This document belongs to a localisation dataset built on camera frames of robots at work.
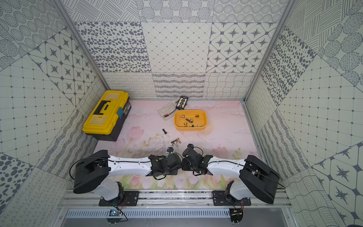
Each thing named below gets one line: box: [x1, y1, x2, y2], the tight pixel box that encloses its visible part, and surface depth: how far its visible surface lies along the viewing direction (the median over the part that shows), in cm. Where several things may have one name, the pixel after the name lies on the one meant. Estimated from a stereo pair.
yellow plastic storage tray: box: [173, 109, 208, 131], surface depth 108 cm
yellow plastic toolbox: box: [82, 89, 132, 142], surface depth 92 cm
